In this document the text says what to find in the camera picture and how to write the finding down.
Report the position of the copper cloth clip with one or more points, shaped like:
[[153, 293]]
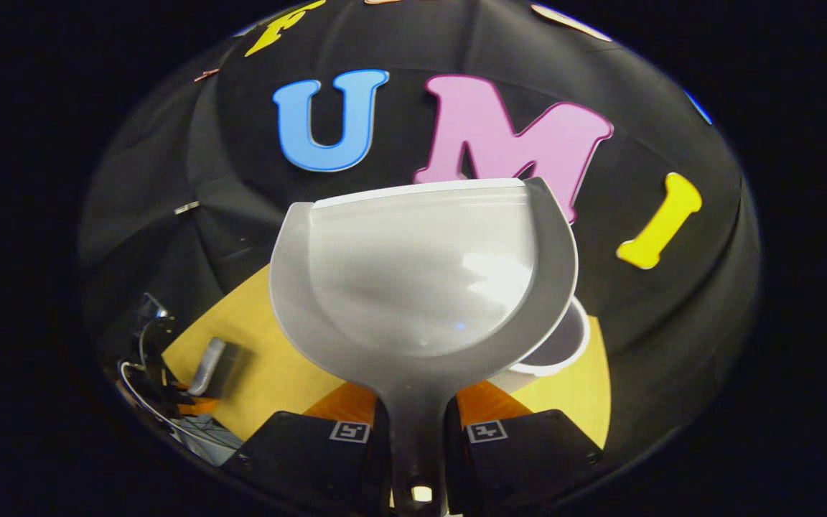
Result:
[[207, 75]]

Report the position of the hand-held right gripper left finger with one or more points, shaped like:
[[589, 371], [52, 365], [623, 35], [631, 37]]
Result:
[[313, 467]]

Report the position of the white ribbed garbage bin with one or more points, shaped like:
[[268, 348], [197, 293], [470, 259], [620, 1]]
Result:
[[564, 345]]

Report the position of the silver cloth clip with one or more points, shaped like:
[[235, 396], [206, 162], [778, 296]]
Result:
[[187, 207]]

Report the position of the black backdrop cloth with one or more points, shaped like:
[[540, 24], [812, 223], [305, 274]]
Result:
[[169, 143]]

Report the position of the small grey broom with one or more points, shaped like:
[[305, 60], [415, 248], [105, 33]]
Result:
[[212, 366]]

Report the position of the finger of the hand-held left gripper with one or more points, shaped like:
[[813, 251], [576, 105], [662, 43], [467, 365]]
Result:
[[194, 408], [182, 386]]

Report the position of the grey dustpan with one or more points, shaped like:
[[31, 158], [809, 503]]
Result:
[[421, 273]]

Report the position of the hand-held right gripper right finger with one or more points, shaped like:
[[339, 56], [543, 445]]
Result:
[[521, 467]]

